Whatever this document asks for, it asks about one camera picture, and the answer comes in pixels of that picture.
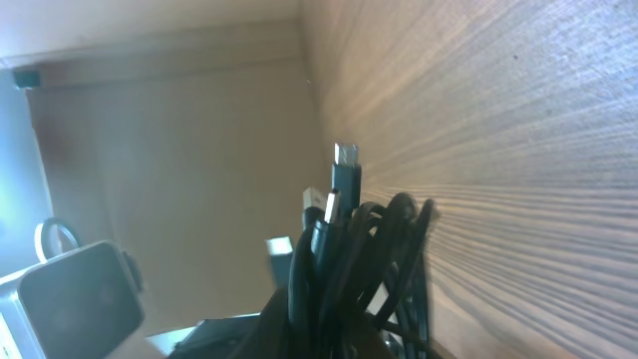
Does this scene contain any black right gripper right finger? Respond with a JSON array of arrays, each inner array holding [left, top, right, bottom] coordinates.
[[356, 312, 454, 359]]

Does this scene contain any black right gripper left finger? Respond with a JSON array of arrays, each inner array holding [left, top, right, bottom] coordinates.
[[229, 287, 292, 359]]

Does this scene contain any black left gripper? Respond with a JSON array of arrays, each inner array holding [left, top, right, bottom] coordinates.
[[167, 316, 258, 359]]

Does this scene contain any black cable bundle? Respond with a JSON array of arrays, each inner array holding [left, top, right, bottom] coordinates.
[[264, 142, 440, 359]]

